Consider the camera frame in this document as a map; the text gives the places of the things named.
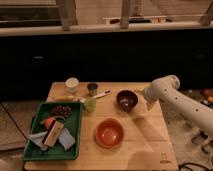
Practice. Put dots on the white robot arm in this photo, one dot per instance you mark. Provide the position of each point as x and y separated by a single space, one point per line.
166 89

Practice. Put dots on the white black marker pen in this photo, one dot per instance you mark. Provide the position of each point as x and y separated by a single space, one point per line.
100 95

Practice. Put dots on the dark metal cup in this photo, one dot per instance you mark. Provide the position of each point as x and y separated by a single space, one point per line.
92 88

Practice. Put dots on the dark purple bowl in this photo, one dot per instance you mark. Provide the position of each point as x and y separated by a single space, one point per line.
127 100

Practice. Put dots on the white ceramic cup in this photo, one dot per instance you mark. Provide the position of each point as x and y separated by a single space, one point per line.
72 84

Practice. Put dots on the orange bowl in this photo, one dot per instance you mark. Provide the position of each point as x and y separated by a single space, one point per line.
109 134

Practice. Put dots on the bunch of dark grapes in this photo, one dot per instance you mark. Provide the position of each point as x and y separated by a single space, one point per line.
60 110

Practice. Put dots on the wooden board eraser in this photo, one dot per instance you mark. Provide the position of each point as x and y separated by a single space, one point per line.
53 133

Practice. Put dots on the orange fruit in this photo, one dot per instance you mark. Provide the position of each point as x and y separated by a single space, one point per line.
48 122

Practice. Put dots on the grey cloth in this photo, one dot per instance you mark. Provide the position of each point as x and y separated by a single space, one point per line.
37 140

